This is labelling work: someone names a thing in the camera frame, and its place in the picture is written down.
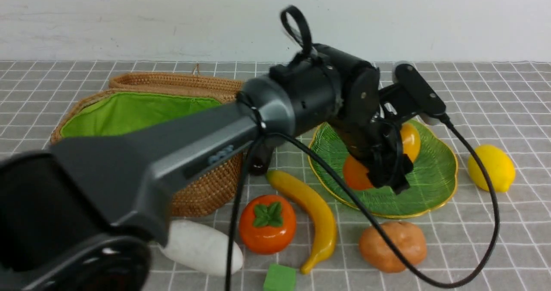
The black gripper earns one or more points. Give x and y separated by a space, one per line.
377 155

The orange yellow mango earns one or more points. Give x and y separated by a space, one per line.
411 141

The yellow banana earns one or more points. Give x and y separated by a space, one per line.
325 226

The dark purple eggplant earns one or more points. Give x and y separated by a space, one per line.
261 160

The yellow lemon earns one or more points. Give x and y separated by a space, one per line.
498 165

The orange persimmon green leaf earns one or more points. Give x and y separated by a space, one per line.
267 224

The white radish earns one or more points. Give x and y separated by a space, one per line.
198 247

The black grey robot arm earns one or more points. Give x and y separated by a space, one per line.
79 216

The green leaf-shaped plate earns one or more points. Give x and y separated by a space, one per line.
433 181

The grey checkered tablecloth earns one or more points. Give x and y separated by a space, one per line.
503 104

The woven wicker basket lid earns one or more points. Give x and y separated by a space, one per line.
179 84

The green foam cube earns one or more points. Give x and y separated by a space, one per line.
280 278

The woven wicker basket green lining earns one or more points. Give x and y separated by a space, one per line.
117 111

